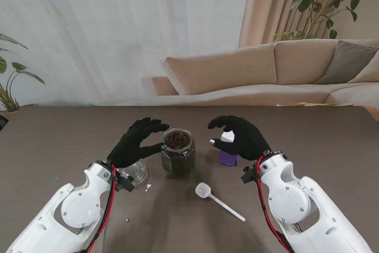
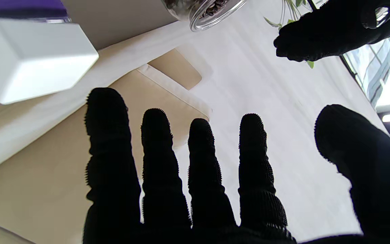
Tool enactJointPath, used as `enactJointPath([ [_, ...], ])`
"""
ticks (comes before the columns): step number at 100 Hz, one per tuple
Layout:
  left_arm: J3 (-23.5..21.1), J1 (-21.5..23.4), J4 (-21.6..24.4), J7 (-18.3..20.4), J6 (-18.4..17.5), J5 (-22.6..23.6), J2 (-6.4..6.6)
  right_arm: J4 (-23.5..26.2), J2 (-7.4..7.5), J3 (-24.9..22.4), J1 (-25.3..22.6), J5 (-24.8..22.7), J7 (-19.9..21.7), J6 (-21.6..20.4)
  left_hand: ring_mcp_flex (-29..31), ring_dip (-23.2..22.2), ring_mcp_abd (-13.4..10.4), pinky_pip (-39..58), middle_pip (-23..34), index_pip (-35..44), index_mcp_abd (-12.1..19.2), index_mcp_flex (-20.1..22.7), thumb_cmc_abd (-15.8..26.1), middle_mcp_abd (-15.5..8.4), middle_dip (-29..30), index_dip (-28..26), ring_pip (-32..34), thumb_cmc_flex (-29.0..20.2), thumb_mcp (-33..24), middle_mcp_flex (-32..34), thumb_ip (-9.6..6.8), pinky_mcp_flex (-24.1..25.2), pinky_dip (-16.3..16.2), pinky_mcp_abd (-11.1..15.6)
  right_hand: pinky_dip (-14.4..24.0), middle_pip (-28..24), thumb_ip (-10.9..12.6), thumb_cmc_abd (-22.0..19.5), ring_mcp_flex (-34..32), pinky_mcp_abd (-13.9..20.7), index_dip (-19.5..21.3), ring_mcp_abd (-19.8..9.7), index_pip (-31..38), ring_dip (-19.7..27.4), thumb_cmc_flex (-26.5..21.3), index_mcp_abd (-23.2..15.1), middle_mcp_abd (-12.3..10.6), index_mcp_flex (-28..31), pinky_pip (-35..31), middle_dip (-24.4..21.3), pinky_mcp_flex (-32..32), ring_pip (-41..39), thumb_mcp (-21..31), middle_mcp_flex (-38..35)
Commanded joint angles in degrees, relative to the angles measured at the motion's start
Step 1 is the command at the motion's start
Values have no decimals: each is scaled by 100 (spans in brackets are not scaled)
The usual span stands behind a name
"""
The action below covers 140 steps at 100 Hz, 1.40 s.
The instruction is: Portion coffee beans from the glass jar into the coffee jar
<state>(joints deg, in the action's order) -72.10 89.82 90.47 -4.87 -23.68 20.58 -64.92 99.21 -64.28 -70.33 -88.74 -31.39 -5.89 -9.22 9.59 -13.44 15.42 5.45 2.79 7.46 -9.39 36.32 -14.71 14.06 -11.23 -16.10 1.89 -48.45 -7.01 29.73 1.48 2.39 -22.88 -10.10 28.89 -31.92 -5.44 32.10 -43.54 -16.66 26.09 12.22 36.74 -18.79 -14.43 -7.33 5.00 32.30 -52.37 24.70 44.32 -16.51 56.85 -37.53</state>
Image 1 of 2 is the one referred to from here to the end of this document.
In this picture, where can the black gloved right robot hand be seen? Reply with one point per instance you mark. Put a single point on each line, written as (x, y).
(248, 140)

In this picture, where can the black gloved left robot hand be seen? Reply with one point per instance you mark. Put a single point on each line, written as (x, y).
(130, 146)

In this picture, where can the white square jar lid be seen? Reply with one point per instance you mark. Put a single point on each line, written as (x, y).
(227, 137)

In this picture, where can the purple square coffee jar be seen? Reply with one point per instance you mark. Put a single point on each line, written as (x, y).
(228, 158)

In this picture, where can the clear glass jar lid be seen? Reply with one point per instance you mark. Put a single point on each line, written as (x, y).
(136, 173)

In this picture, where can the glass jar of coffee beans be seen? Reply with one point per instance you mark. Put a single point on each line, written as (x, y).
(179, 164)

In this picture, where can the white plastic spoon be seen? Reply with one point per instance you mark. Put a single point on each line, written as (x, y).
(202, 190)

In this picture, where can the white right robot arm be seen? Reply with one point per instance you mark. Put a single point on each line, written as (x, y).
(296, 205)

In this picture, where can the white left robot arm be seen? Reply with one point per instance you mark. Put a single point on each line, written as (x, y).
(68, 211)

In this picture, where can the white paper scrap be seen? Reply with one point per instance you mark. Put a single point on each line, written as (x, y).
(148, 187)

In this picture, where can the beige sofa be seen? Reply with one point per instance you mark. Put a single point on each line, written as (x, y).
(237, 66)

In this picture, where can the white sheer curtain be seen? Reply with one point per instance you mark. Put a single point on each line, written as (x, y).
(118, 28)

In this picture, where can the tan plant pot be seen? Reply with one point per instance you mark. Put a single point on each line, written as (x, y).
(9, 114)

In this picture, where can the grey sofa cushion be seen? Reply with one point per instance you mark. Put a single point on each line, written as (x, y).
(346, 60)

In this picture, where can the dark flat screen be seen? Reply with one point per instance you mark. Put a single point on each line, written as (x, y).
(3, 121)

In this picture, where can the broad leaf green plant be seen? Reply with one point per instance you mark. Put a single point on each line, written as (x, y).
(20, 66)

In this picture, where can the beige curtain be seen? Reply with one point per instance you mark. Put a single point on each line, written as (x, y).
(266, 4)

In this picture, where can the beige sofa cushion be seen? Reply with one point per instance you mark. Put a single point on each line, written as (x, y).
(370, 72)

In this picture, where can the tall leafy green plant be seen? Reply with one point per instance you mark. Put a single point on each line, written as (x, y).
(306, 1)

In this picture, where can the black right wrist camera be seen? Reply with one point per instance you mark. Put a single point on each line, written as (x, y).
(248, 174)

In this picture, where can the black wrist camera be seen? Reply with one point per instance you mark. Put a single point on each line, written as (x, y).
(248, 174)
(124, 183)

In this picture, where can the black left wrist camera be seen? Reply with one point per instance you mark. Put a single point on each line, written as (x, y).
(124, 183)

